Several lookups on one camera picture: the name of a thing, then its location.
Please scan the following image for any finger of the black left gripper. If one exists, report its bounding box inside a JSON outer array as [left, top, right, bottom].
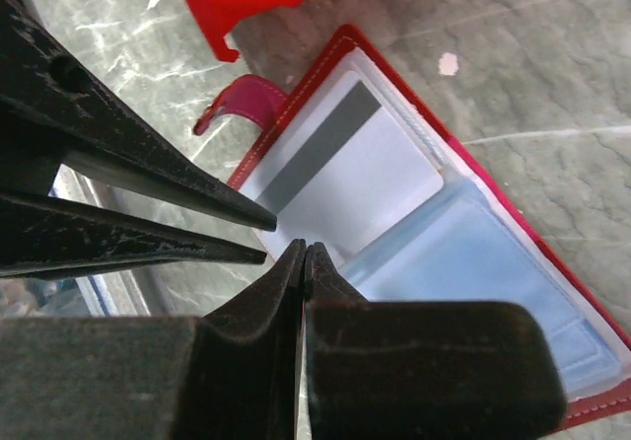
[[1, 192, 266, 280], [1, 0, 277, 231]]

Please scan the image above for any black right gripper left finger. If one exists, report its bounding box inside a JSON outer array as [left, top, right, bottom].
[[1, 240, 306, 439]]

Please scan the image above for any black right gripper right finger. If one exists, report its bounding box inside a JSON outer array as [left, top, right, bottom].
[[305, 243, 567, 439]]

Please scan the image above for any red leather card holder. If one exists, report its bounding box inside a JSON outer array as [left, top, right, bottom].
[[193, 25, 630, 427]]

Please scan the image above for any aluminium mounting rail frame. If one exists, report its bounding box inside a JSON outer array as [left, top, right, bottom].
[[1, 167, 159, 317]]

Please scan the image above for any grey striped card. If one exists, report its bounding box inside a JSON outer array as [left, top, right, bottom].
[[243, 71, 445, 262]]

